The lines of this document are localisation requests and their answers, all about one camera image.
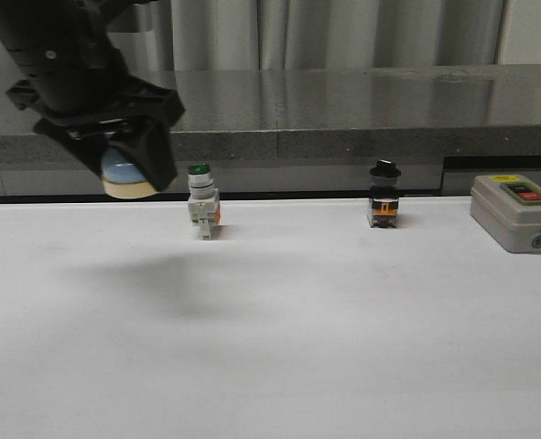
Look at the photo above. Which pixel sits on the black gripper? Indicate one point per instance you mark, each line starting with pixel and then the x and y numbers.
pixel 68 95

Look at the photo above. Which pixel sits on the blue and cream desk bell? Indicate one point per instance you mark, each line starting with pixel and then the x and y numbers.
pixel 122 179

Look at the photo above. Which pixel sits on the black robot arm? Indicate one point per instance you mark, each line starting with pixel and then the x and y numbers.
pixel 114 123

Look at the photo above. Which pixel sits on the grey curtain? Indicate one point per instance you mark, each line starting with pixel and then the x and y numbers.
pixel 326 35

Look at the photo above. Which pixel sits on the grey stone counter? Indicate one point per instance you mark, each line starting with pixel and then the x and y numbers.
pixel 304 133

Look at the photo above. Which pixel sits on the green pushbutton switch white body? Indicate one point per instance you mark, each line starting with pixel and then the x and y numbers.
pixel 204 200

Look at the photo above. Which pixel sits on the black rotary selector switch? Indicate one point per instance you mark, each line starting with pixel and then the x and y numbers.
pixel 383 198

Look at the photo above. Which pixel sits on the grey push button switch box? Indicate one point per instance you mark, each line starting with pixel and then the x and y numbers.
pixel 508 207

